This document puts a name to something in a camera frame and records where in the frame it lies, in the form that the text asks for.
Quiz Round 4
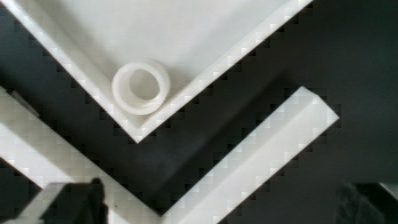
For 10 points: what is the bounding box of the white square table top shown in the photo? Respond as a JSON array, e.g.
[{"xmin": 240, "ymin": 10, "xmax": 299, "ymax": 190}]
[{"xmin": 2, "ymin": 0, "xmax": 313, "ymax": 141}]

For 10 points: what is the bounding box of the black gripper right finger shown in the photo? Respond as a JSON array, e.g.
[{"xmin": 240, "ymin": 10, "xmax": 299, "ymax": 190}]
[{"xmin": 336, "ymin": 182, "xmax": 398, "ymax": 224}]

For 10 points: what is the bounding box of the white U-shaped obstacle fence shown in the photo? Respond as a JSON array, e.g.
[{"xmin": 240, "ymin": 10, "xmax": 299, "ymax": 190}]
[{"xmin": 0, "ymin": 88, "xmax": 340, "ymax": 224}]

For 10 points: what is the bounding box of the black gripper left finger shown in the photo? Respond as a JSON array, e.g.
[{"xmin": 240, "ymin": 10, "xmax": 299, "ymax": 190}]
[{"xmin": 16, "ymin": 178, "xmax": 112, "ymax": 224}]

